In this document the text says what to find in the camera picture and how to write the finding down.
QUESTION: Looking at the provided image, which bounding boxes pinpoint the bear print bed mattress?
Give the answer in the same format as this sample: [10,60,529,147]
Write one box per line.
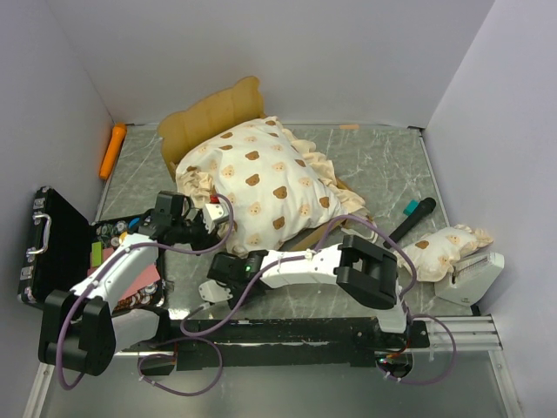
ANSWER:
[176,117,369,256]

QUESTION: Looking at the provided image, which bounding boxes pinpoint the wooden pet bed frame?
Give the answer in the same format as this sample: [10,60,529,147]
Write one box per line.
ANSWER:
[158,76,371,251]

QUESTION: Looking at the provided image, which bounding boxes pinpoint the small bear print pillow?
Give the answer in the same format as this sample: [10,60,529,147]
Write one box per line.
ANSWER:
[403,225,493,283]

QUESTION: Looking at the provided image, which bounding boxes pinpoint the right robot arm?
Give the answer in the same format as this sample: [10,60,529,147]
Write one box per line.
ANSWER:
[198,235,411,347]

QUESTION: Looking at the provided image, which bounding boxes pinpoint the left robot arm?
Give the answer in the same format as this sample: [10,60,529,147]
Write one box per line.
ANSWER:
[38,192,219,376]

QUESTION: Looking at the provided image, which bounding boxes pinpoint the blue round cap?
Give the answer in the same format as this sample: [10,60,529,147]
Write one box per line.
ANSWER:
[127,218,139,230]

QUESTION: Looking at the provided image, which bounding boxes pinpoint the pink paper sheets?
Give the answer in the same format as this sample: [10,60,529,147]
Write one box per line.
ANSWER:
[91,264,160,302]

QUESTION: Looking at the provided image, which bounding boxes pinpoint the black open carrying case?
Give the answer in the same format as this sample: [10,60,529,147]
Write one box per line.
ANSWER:
[17,186,140,308]

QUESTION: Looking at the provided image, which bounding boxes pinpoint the green block in case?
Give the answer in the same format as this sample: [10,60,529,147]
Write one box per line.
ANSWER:
[91,241,104,268]

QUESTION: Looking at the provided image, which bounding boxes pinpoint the orange plastic carrot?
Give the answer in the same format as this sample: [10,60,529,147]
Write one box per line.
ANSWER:
[98,123,127,180]

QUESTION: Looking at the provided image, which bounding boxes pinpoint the white lint roller box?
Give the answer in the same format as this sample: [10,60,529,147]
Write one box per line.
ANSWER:
[434,253,505,307]

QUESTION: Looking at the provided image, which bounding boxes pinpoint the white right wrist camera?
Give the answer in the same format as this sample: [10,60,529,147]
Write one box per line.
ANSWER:
[198,280,232,304]

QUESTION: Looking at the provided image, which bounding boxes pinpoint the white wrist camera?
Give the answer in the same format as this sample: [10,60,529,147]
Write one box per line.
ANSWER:
[198,280,232,304]
[202,195,230,232]

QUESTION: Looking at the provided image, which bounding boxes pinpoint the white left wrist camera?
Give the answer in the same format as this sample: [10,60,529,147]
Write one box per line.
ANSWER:
[202,195,230,232]

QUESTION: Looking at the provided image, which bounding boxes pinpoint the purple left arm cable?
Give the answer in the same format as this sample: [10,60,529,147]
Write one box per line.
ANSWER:
[57,193,237,396]

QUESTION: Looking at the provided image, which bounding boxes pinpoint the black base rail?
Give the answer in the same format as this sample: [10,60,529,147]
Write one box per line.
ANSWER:
[120,317,430,371]

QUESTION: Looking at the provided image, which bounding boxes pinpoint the aluminium frame rail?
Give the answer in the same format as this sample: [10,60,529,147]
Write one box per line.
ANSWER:
[41,316,504,358]

